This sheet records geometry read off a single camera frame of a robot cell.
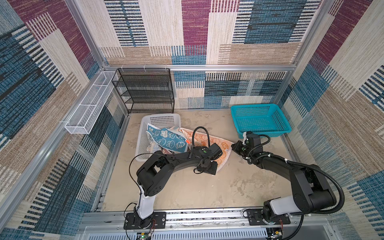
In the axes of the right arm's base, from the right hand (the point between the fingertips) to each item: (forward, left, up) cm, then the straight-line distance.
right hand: (231, 146), depth 92 cm
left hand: (-12, +12, -4) cm, 18 cm away
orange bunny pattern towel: (+7, +21, -2) cm, 22 cm away
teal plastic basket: (+27, -30, -7) cm, 41 cm away
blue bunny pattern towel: (+7, +39, 0) cm, 40 cm away
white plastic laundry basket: (+23, +46, 0) cm, 52 cm away
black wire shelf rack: (+42, +56, +12) cm, 71 cm away
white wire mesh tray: (+15, +89, +12) cm, 91 cm away
